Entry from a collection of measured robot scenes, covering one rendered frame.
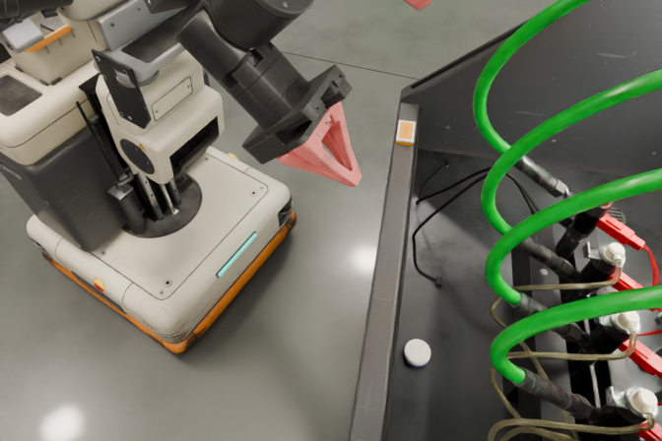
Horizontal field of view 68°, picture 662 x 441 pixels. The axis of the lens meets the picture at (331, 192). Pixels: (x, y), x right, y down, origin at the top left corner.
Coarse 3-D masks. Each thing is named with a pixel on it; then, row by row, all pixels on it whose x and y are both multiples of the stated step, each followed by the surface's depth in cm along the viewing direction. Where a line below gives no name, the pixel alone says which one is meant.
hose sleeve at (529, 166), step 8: (520, 160) 57; (528, 160) 57; (520, 168) 58; (528, 168) 58; (536, 168) 58; (528, 176) 59; (536, 176) 58; (544, 176) 58; (552, 176) 59; (544, 184) 59; (552, 184) 59
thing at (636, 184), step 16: (640, 176) 35; (656, 176) 34; (592, 192) 37; (608, 192) 36; (624, 192) 36; (640, 192) 35; (560, 208) 39; (576, 208) 38; (528, 224) 41; (544, 224) 40; (512, 240) 42; (496, 256) 44; (496, 272) 47; (496, 288) 49; (512, 304) 50; (528, 304) 50; (560, 336) 54; (576, 336) 53
